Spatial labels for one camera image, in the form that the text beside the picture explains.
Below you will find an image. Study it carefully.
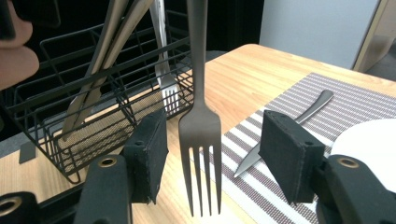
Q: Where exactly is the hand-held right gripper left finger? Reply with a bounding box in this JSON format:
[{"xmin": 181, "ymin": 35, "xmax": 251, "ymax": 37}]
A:
[{"xmin": 73, "ymin": 108, "xmax": 170, "ymax": 224}]

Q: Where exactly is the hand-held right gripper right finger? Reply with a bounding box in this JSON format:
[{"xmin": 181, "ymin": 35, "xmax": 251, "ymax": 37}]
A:
[{"xmin": 259, "ymin": 109, "xmax": 396, "ymax": 224}]

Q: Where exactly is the black wire cutlery basket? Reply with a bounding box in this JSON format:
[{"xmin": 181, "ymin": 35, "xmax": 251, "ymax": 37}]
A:
[{"xmin": 0, "ymin": 8, "xmax": 195, "ymax": 185}]

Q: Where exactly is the steel table knife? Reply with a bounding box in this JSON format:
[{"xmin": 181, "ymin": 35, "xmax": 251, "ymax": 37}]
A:
[
  {"xmin": 60, "ymin": 0, "xmax": 130, "ymax": 141},
  {"xmin": 233, "ymin": 89, "xmax": 334, "ymax": 179},
  {"xmin": 73, "ymin": 0, "xmax": 155, "ymax": 125}
]

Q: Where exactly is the steel fork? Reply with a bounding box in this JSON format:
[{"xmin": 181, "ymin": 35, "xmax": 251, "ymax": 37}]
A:
[
  {"xmin": 148, "ymin": 0, "xmax": 181, "ymax": 115},
  {"xmin": 178, "ymin": 0, "xmax": 222, "ymax": 217}
]

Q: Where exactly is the white plate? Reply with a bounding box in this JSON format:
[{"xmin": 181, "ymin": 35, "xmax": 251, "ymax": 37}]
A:
[{"xmin": 330, "ymin": 118, "xmax": 396, "ymax": 194}]

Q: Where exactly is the grey striped placemat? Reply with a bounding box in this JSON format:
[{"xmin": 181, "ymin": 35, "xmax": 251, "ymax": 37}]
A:
[{"xmin": 199, "ymin": 72, "xmax": 396, "ymax": 224}]

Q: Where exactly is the grey tape piece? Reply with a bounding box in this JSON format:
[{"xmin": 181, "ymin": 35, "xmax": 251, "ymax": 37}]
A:
[{"xmin": 18, "ymin": 141, "xmax": 37, "ymax": 165}]

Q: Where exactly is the white panel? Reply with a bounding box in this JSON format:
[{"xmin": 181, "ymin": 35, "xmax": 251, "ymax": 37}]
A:
[{"xmin": 260, "ymin": 0, "xmax": 382, "ymax": 70}]

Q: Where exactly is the wooden desk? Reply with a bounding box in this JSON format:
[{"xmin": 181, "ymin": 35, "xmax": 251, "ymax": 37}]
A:
[{"xmin": 353, "ymin": 0, "xmax": 396, "ymax": 73}]

